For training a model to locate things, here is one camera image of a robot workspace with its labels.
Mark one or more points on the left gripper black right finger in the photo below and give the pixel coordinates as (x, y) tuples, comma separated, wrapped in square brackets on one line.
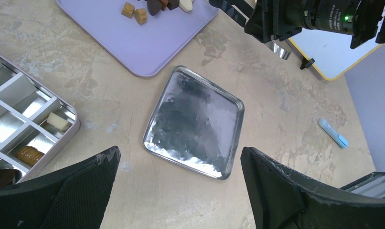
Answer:
[(283, 198)]

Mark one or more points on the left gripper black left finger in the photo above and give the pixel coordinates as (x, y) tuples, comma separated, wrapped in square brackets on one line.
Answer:
[(74, 197)]

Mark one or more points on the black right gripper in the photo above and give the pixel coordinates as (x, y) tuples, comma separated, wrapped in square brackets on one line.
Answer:
[(269, 20)]

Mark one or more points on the pink divided chocolate tin box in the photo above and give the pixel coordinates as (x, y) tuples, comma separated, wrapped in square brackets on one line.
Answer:
[(25, 105)]

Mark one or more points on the white chocolate piece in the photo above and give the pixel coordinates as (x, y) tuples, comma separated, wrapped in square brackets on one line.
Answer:
[(186, 5)]

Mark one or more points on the caramel chocolate piece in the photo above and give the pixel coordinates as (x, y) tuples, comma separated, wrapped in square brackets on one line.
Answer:
[(140, 15), (128, 10)]

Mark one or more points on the light blue marker pen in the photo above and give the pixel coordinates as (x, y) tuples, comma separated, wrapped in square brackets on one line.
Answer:
[(335, 136)]

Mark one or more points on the lavender plastic tray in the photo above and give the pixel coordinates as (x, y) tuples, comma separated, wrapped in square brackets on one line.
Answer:
[(143, 49)]

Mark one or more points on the black whiteboard foot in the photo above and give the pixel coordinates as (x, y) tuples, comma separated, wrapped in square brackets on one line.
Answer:
[(305, 63)]

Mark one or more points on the silver square tin lid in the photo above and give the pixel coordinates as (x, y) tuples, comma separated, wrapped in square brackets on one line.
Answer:
[(195, 124)]

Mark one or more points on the yellow framed whiteboard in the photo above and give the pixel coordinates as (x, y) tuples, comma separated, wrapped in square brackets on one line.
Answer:
[(331, 51)]

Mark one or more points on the aluminium frame rail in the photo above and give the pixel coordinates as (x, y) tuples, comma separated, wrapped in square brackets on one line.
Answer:
[(371, 185)]

